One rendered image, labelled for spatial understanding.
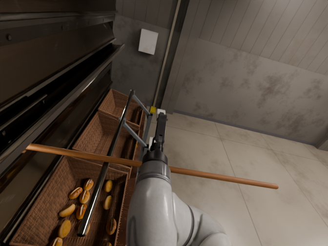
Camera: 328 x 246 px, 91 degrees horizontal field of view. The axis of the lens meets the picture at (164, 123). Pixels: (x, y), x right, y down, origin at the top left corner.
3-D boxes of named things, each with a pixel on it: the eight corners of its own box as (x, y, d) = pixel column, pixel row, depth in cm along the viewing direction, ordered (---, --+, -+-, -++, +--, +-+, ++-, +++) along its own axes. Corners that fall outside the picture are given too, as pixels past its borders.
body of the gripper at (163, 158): (144, 156, 42) (147, 134, 50) (138, 176, 47) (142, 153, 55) (171, 161, 43) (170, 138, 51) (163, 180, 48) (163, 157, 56)
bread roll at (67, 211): (75, 203, 111) (78, 210, 111) (71, 202, 115) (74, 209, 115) (59, 213, 103) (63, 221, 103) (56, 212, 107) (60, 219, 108)
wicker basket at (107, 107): (96, 129, 186) (96, 108, 170) (109, 105, 232) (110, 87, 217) (138, 136, 193) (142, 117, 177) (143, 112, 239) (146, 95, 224)
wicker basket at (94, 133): (72, 171, 137) (69, 148, 122) (95, 131, 183) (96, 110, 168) (129, 180, 143) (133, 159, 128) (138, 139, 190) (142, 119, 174)
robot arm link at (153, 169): (133, 195, 43) (135, 176, 47) (166, 199, 44) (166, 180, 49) (138, 174, 37) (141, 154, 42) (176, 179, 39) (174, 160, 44)
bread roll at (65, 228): (73, 221, 106) (67, 223, 107) (66, 217, 103) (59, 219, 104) (67, 239, 98) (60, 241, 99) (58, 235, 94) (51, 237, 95)
